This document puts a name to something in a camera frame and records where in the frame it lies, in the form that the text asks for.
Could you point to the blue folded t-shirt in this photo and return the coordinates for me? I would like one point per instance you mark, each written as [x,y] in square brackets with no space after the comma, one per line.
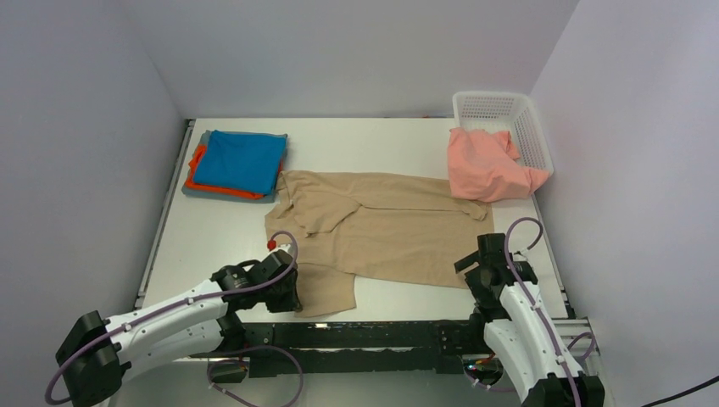
[240,162]

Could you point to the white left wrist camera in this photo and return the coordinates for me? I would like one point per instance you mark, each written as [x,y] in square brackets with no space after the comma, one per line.
[288,246]

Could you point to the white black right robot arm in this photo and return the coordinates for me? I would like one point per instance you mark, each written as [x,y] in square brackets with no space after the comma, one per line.
[524,344]

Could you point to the beige t-shirt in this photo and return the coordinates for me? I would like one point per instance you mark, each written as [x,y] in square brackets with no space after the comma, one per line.
[389,227]

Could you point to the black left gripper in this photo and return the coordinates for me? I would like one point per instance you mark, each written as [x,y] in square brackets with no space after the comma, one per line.
[291,303]

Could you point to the pink t-shirt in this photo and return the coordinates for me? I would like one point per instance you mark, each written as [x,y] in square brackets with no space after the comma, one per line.
[484,166]

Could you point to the aluminium frame rails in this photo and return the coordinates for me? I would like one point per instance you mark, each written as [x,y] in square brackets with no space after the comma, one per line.
[578,335]

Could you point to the white plastic laundry basket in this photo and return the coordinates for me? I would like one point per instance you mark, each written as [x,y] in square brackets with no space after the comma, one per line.
[513,112]

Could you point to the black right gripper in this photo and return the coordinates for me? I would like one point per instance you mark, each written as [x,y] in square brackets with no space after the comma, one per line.
[484,298]

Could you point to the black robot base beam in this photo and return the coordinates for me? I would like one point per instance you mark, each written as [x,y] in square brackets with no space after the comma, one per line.
[443,347]

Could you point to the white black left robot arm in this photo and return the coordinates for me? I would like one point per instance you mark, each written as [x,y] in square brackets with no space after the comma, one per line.
[100,354]

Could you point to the grey folded t-shirt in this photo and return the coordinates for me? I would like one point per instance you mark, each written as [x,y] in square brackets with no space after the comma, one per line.
[194,194]

